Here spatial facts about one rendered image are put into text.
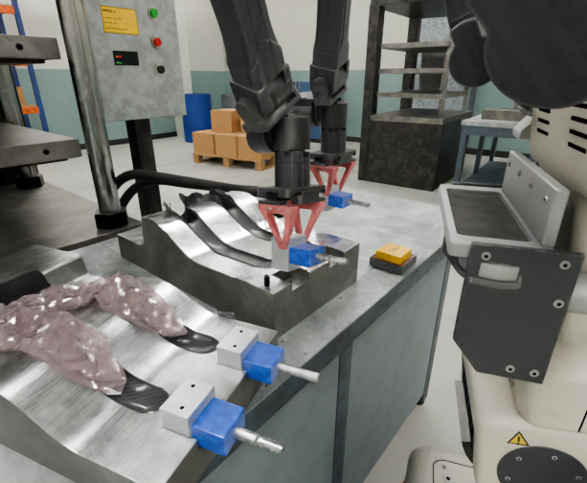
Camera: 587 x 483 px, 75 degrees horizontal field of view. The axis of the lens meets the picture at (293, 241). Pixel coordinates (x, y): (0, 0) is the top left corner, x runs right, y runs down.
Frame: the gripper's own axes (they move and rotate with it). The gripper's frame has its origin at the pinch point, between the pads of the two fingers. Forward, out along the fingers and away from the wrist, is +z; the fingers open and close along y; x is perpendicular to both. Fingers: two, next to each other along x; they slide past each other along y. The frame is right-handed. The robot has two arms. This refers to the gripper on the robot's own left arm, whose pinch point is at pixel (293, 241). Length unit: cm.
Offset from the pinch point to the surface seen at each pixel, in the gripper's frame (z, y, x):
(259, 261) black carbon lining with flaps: 5.3, -1.7, -9.6
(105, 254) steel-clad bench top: 9, 6, -54
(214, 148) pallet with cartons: -26, -328, -406
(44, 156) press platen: -14, 8, -78
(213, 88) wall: -166, -570, -686
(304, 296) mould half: 10.0, -1.9, 0.8
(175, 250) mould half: 4.0, 6.0, -24.5
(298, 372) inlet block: 12.7, 14.2, 12.0
